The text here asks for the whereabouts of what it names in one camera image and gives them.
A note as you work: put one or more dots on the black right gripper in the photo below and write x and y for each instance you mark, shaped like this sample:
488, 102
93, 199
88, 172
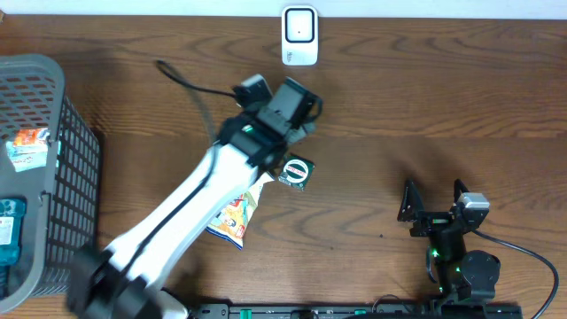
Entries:
431, 221

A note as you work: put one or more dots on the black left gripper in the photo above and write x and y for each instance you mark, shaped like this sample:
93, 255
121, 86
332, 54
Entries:
301, 121

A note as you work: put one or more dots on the dark green round-logo packet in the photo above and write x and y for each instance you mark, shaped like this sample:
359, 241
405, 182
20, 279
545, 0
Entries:
296, 172

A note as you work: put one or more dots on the yellow chips bag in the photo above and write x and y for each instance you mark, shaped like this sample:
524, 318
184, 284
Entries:
233, 220

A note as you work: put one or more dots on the mint green wipes packet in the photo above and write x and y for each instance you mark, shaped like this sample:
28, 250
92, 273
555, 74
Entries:
25, 158

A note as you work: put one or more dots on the teal mouthwash bottle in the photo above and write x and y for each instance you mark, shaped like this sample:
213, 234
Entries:
12, 213

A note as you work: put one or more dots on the orange snack packet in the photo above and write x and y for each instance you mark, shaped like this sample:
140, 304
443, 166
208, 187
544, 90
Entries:
31, 137

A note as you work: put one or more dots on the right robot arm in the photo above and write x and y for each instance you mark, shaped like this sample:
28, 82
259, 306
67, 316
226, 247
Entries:
462, 275

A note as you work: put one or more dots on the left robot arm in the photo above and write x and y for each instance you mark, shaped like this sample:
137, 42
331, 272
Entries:
126, 279

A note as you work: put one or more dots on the white barcode scanner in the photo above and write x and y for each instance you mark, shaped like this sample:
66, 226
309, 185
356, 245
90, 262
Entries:
300, 35

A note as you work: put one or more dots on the grey plastic shopping basket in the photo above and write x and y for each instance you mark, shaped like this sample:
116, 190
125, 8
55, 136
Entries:
62, 197

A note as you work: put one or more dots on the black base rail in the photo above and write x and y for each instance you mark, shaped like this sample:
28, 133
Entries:
394, 310

